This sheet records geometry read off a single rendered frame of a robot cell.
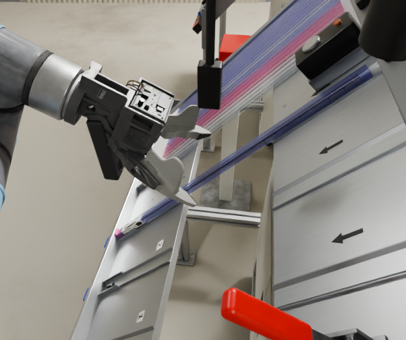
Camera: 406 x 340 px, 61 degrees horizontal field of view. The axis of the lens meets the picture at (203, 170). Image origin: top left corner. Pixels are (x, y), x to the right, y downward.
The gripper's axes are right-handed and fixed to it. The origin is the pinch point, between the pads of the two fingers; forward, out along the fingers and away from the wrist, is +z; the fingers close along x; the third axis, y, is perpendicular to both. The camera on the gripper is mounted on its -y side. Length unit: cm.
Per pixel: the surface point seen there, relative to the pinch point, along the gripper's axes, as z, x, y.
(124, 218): -5.5, 3.7, -24.9
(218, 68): -7.5, -8.4, 19.9
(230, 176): 36, 72, -65
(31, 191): -42, 66, -126
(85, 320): -5.4, -16.7, -24.9
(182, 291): 32, 25, -87
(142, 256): -1.8, -8.1, -15.1
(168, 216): -0.5, -2.6, -10.3
